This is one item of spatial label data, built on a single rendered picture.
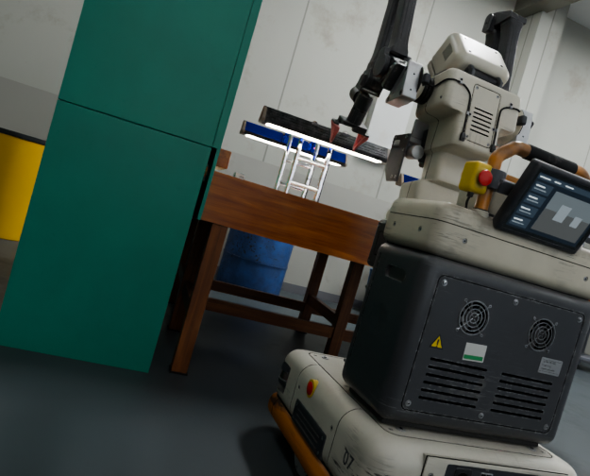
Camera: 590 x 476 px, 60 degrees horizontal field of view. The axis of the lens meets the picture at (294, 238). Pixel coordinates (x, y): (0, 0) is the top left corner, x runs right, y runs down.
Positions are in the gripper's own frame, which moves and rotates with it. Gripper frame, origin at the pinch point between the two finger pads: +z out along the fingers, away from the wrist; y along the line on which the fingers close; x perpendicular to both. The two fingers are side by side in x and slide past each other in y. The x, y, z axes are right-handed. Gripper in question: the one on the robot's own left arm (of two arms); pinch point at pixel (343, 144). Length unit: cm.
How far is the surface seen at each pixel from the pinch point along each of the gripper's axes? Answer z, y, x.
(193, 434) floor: 72, 34, 79
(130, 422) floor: 73, 52, 77
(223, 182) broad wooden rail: 27.1, 37.7, 4.9
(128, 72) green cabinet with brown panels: 3, 79, -6
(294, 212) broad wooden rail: 29.2, 8.9, 8.0
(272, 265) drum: 154, -51, -144
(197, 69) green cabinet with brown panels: -5, 57, -9
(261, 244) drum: 141, -38, -151
